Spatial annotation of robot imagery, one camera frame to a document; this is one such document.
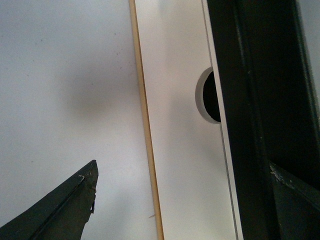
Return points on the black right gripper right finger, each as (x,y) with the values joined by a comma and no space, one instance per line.
(297,205)

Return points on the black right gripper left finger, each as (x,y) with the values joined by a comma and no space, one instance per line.
(62,214)

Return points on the black drawer handle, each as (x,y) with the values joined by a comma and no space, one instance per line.
(270,103)

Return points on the white drawer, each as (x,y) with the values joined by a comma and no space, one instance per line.
(188,150)
(224,129)

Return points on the wooden two-drawer cabinet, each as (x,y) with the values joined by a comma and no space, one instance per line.
(146,120)

